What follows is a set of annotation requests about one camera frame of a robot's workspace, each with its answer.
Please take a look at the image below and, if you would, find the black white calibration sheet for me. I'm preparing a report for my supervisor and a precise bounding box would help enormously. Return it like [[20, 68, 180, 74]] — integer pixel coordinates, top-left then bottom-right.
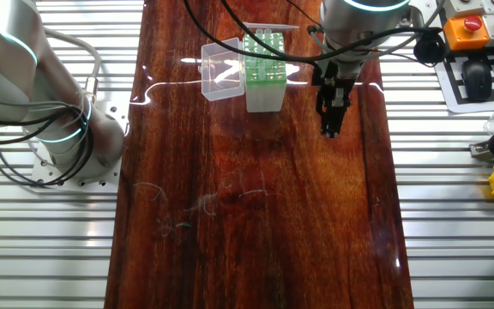
[[434, 45, 494, 115]]

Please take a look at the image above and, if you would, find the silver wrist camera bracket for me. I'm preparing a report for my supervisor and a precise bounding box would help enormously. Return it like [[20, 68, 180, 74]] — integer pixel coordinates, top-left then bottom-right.
[[407, 0, 445, 31]]

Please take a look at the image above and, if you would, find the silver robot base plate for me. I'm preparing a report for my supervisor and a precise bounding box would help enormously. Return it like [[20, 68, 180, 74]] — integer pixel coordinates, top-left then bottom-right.
[[30, 100, 130, 193]]

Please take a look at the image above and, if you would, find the glossy wood grain board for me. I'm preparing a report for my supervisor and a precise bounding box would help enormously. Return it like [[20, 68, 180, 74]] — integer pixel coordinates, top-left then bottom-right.
[[103, 0, 415, 309]]

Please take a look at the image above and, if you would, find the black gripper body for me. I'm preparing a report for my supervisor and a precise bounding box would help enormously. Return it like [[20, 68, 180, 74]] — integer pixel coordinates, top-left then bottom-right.
[[310, 58, 358, 108]]

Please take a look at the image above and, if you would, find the grey cable metal connector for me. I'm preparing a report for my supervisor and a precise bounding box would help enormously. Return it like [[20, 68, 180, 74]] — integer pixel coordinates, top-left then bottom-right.
[[43, 26, 103, 106]]

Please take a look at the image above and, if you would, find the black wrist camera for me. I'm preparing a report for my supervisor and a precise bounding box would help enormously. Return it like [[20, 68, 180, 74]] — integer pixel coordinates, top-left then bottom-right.
[[413, 32, 448, 66]]

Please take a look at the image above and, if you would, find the black computer mouse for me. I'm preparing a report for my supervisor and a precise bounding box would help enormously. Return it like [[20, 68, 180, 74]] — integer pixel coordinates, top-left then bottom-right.
[[461, 58, 494, 103]]

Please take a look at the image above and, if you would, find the clear hinged box lid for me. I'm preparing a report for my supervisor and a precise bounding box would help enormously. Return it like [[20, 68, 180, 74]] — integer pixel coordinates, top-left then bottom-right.
[[200, 37, 247, 103]]

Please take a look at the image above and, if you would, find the orange emergency stop box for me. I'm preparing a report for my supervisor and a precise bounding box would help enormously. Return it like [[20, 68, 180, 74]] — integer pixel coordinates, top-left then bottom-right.
[[443, 15, 491, 52]]

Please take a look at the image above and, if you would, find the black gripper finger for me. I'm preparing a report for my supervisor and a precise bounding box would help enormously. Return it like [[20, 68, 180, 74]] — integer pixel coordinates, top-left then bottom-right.
[[336, 105, 352, 125], [319, 105, 342, 140]]

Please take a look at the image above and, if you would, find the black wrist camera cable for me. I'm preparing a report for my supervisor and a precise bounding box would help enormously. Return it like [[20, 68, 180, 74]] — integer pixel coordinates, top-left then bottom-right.
[[181, 0, 445, 65]]

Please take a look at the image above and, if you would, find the translucent tip box green rack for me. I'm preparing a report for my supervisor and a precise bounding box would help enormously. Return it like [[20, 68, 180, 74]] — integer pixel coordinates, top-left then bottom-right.
[[242, 30, 288, 114]]

